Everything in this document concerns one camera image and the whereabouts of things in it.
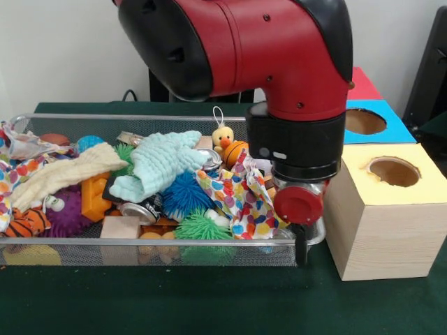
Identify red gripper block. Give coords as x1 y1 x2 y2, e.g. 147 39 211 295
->
273 184 325 267

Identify colourful polka-dot cloth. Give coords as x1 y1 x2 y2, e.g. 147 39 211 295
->
196 148 288 241

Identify wooden box with three holes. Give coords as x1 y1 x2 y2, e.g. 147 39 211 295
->
323 66 447 282

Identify shallow clear mesh bin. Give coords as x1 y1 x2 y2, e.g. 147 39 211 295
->
0 113 327 267

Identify dark green tablecloth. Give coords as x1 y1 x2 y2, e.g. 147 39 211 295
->
0 101 447 335

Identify small orange basketball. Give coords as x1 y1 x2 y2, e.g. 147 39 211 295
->
224 140 249 169

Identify yellow duck toy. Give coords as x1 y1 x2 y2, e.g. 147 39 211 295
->
212 106 235 153

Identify black drink can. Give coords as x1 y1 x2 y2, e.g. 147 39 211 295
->
117 194 165 225

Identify mint green knit cloth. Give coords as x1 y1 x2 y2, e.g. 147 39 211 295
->
108 131 210 203

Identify dark green side table cloth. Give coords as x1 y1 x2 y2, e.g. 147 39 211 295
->
418 110 447 138

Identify green spiky ball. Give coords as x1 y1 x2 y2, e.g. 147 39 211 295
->
114 143 135 175

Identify black floor stand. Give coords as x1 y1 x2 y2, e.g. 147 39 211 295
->
404 6 447 133

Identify cream cloth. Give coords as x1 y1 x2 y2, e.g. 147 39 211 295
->
10 142 129 213

